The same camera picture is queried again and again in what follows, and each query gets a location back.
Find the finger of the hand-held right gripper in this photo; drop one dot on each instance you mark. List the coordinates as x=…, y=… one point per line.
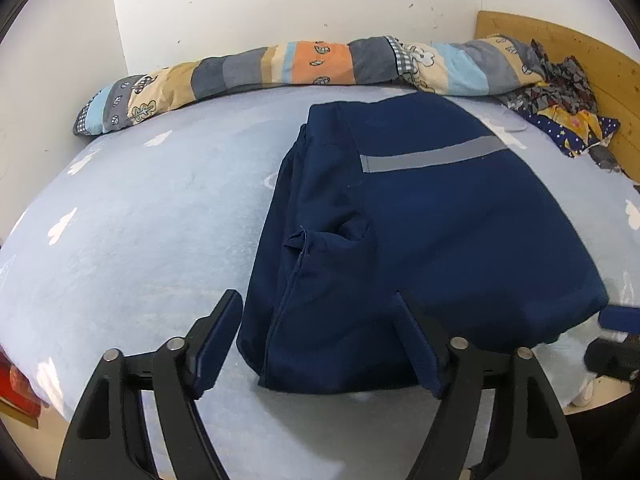
x=612, y=360
x=622, y=319

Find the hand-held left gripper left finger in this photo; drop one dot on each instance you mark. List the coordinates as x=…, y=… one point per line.
x=220, y=340

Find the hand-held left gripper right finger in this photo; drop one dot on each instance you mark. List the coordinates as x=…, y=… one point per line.
x=420, y=350

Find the navy blue jacket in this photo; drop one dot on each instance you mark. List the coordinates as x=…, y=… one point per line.
x=450, y=235

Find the light blue cloud-print blanket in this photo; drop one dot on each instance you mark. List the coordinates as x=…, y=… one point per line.
x=150, y=235

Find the navy star-print cloth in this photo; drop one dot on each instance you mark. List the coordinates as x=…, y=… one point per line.
x=560, y=130

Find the red box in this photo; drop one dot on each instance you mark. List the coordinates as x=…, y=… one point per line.
x=17, y=390

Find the dark floral cloth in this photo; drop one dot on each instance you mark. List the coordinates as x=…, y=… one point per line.
x=565, y=80

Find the wooden headboard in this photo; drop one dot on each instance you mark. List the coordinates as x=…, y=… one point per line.
x=590, y=55

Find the patchwork quilt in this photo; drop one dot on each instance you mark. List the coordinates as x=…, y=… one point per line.
x=310, y=62

